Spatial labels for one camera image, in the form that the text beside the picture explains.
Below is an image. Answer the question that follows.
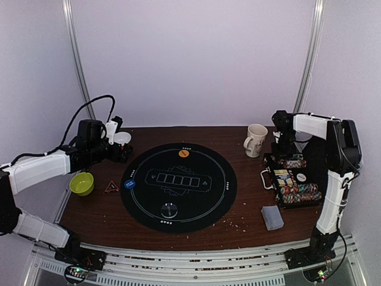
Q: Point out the blue small blind button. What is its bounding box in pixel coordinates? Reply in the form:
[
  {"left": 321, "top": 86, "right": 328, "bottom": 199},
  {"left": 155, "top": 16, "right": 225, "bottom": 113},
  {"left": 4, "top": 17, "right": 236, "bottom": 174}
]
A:
[{"left": 124, "top": 179, "right": 136, "bottom": 189}]

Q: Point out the orange big blind button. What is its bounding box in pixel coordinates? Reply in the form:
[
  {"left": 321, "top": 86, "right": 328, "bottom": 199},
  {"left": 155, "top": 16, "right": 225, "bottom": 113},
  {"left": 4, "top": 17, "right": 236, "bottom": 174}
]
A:
[{"left": 179, "top": 149, "right": 190, "bottom": 158}]

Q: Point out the clear black dealer button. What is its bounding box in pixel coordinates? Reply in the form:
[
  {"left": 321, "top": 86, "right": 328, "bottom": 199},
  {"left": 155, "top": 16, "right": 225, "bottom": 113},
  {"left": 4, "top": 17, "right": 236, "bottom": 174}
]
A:
[{"left": 160, "top": 203, "right": 178, "bottom": 219}]

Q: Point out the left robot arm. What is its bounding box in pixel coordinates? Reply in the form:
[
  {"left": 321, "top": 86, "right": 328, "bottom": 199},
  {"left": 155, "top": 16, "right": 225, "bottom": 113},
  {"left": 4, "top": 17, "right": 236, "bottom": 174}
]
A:
[{"left": 1, "top": 142, "right": 133, "bottom": 265}]

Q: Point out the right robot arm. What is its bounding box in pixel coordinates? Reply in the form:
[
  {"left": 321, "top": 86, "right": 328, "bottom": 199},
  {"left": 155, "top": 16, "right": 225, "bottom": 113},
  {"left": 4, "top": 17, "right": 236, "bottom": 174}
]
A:
[{"left": 264, "top": 110, "right": 361, "bottom": 269}]

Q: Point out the orange white bowl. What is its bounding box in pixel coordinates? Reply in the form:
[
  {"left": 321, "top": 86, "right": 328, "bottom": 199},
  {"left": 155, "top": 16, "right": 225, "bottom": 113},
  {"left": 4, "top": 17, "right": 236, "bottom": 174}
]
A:
[{"left": 114, "top": 132, "right": 132, "bottom": 146}]

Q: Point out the black poker chip case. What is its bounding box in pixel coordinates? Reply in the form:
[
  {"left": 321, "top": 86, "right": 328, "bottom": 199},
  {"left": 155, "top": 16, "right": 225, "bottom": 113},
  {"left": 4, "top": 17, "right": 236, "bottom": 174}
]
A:
[{"left": 263, "top": 137, "right": 329, "bottom": 209}]

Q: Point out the cream ceramic mug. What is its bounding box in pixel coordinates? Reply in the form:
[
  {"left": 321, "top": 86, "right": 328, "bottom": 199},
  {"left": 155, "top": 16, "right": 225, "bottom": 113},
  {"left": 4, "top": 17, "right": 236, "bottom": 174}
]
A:
[{"left": 243, "top": 124, "right": 268, "bottom": 158}]

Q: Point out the red black triangle token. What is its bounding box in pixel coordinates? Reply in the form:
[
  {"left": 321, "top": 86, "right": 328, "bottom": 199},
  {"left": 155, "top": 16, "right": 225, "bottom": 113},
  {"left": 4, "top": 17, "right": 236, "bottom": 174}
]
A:
[{"left": 104, "top": 181, "right": 120, "bottom": 193}]

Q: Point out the lime green bowl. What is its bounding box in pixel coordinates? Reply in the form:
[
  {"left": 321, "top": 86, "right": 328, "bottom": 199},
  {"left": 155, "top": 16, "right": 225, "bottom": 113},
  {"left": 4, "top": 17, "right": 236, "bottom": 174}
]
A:
[{"left": 70, "top": 172, "right": 95, "bottom": 197}]

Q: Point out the grey card deck box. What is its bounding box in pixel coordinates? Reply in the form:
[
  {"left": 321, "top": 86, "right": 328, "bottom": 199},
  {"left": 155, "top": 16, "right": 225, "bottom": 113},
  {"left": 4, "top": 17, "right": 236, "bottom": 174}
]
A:
[{"left": 261, "top": 206, "right": 284, "bottom": 231}]

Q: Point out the round black poker mat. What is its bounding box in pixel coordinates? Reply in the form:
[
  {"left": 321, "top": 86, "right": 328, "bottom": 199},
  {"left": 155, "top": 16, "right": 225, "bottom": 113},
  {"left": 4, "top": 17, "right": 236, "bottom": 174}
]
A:
[{"left": 120, "top": 143, "right": 238, "bottom": 234}]

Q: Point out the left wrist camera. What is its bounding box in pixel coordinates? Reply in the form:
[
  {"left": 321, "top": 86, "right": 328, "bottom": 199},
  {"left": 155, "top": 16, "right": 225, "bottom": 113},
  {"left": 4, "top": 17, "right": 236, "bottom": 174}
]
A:
[{"left": 105, "top": 116, "right": 123, "bottom": 145}]

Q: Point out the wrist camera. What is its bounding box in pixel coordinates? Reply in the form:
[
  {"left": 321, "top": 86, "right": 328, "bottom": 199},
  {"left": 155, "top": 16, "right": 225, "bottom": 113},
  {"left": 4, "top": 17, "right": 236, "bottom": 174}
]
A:
[
  {"left": 271, "top": 110, "right": 294, "bottom": 133},
  {"left": 105, "top": 116, "right": 123, "bottom": 145}
]

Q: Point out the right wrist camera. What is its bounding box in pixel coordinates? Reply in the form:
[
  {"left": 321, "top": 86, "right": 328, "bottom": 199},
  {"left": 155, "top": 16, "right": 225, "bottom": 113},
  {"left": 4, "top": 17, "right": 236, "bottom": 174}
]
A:
[{"left": 271, "top": 110, "right": 294, "bottom": 133}]

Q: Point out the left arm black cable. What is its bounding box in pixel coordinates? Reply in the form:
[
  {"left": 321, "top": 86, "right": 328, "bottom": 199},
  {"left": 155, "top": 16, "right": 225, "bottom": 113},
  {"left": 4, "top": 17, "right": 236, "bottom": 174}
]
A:
[{"left": 59, "top": 94, "right": 116, "bottom": 150}]

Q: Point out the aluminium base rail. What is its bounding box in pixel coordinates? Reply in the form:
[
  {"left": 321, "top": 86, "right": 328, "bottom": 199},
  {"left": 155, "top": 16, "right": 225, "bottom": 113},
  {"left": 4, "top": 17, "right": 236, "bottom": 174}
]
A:
[{"left": 23, "top": 234, "right": 368, "bottom": 286}]

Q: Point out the right aluminium frame post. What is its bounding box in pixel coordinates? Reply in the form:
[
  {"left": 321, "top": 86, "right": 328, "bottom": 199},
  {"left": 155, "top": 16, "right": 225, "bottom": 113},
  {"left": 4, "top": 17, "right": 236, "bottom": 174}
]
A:
[{"left": 293, "top": 0, "right": 326, "bottom": 113}]

